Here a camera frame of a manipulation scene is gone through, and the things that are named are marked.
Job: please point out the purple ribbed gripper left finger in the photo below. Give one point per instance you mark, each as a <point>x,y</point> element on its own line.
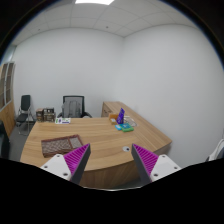
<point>69,166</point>

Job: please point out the desk cable grommet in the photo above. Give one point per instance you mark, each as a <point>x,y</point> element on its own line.
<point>126,149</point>

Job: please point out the clear plastic container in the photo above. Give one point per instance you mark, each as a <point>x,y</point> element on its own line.
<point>130,121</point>

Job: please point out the grey mesh office chair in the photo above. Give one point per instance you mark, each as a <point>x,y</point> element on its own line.
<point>73,107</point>

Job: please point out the wooden bookshelf cabinet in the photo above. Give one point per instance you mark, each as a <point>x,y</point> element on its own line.
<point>6,96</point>

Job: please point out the black folding chair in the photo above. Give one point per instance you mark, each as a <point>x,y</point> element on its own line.
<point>24,115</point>

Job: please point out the wooden L-shaped desk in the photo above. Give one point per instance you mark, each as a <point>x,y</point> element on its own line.
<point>108,165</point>

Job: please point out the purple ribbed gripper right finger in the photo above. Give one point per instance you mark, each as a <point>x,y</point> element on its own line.
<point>152,167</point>

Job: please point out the brown patterned towel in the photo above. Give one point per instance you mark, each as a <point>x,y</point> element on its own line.
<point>61,145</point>

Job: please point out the orange box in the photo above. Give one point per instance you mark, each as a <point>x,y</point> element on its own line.
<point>113,118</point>

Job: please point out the dark storage boxes stack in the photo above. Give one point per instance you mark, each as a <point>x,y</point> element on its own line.
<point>46,114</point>

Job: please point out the white flat packet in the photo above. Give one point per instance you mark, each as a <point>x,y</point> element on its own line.
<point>63,121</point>

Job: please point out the blue flat box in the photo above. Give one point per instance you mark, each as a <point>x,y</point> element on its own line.
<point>120,126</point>

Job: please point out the ceiling light panel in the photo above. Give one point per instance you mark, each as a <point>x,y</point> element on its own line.
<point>103,2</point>

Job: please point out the green flat box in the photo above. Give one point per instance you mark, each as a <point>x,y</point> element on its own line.
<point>128,129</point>

